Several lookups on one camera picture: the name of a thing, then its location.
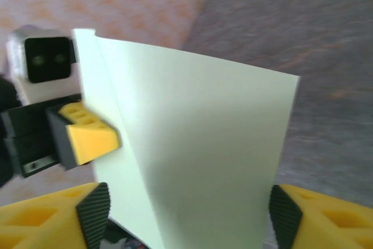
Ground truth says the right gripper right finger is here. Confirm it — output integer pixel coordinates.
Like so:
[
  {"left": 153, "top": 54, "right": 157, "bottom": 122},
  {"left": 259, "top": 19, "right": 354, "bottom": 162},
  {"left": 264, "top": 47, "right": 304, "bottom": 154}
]
[{"left": 269, "top": 184, "right": 373, "bottom": 249}]

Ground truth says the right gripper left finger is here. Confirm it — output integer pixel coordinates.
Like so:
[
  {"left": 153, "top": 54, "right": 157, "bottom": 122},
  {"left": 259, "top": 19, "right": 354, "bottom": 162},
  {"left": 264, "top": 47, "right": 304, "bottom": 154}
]
[{"left": 0, "top": 182, "right": 112, "bottom": 249}]

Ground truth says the light green paper sheet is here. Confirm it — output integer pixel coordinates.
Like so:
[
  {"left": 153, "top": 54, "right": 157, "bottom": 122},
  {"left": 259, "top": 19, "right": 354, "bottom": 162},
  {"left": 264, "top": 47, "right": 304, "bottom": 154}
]
[{"left": 72, "top": 28, "right": 301, "bottom": 249}]

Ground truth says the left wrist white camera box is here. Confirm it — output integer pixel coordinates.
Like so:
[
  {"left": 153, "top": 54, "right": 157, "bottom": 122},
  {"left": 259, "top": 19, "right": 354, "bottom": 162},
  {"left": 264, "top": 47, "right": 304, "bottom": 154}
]
[{"left": 7, "top": 29, "right": 81, "bottom": 106}]

